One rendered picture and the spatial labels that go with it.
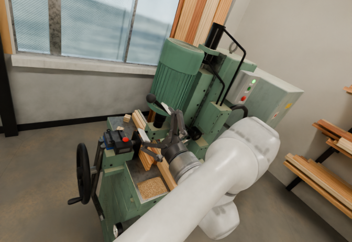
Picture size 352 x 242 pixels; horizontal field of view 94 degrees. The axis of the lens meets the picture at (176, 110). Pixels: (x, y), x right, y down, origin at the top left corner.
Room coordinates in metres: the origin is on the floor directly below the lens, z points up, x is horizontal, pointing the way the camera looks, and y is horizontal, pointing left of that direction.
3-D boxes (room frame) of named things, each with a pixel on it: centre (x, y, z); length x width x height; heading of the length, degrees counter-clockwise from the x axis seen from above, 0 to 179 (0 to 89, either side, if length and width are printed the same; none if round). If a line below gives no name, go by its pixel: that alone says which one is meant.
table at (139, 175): (0.66, 0.15, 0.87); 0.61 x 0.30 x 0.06; 43
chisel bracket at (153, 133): (0.74, 0.05, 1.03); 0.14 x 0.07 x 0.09; 133
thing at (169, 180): (0.70, 0.04, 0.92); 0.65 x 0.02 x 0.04; 43
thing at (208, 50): (0.82, -0.04, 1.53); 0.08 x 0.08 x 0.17; 43
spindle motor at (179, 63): (0.72, 0.06, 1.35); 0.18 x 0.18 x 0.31
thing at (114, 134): (0.60, 0.21, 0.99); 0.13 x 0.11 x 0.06; 43
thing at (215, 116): (0.76, -0.20, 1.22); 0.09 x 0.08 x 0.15; 133
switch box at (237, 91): (0.84, -0.27, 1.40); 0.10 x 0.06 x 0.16; 133
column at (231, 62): (0.92, -0.15, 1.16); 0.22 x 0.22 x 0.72; 43
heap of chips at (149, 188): (0.49, -0.03, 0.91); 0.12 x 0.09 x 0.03; 133
